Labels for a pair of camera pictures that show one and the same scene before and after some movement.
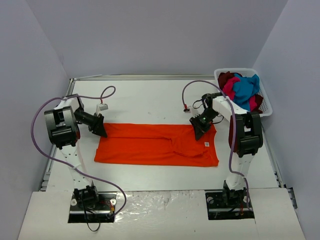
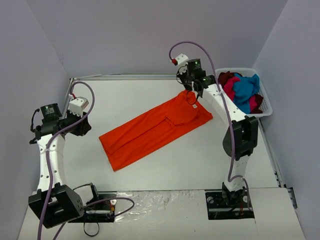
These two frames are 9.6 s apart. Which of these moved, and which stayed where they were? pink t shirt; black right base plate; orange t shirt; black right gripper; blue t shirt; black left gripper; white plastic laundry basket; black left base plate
Moved: black left gripper; orange t shirt; black right gripper
Stayed: blue t shirt; pink t shirt; white plastic laundry basket; black left base plate; black right base plate
